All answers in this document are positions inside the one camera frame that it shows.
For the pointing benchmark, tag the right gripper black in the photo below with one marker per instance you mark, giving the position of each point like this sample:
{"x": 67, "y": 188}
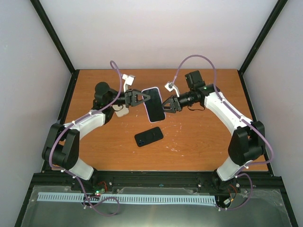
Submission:
{"x": 171, "y": 100}

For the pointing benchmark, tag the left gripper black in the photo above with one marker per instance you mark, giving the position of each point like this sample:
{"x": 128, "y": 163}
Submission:
{"x": 132, "y": 98}

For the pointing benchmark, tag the lilac phone case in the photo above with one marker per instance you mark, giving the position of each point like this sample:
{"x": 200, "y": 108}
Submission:
{"x": 153, "y": 106}

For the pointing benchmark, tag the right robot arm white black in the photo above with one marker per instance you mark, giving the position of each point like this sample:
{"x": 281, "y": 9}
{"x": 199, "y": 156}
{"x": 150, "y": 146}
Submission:
{"x": 246, "y": 143}

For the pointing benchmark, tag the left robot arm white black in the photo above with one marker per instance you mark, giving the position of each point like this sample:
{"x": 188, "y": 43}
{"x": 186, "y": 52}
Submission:
{"x": 62, "y": 145}

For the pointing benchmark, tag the beige phone case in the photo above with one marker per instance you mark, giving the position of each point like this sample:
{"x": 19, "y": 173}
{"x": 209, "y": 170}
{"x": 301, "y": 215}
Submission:
{"x": 120, "y": 110}

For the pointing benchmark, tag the black phone case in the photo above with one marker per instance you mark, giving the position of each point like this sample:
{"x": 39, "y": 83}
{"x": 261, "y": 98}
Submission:
{"x": 149, "y": 136}

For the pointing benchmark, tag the small green circuit board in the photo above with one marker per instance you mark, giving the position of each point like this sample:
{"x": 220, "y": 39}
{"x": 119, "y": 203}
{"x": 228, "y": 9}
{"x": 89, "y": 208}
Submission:
{"x": 100, "y": 191}

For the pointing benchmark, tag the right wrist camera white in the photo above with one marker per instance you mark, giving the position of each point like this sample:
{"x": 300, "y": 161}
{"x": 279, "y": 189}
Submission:
{"x": 170, "y": 86}

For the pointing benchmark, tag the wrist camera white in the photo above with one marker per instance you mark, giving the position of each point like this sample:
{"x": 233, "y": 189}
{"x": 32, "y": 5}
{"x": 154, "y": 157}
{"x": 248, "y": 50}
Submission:
{"x": 170, "y": 86}
{"x": 128, "y": 81}

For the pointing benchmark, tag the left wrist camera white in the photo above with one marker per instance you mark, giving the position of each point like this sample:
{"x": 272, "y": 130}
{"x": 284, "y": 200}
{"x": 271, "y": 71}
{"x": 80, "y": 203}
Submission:
{"x": 128, "y": 81}

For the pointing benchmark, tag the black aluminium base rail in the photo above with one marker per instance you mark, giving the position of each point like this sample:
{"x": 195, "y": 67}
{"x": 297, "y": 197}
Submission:
{"x": 202, "y": 182}

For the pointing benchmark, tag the light blue cable duct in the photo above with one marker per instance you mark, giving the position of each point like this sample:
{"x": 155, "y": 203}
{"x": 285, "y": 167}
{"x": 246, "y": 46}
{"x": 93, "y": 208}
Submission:
{"x": 133, "y": 199}

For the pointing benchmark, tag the left black frame post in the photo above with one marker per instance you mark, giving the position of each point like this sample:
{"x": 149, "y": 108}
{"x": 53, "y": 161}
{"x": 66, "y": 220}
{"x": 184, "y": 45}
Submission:
{"x": 53, "y": 34}

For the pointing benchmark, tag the black frame post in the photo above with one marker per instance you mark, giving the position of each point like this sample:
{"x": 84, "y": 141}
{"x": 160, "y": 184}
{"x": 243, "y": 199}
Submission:
{"x": 53, "y": 34}
{"x": 274, "y": 14}

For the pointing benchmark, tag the right black frame post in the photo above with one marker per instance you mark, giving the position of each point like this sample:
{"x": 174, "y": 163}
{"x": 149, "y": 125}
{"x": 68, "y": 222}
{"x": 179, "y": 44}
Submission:
{"x": 274, "y": 14}

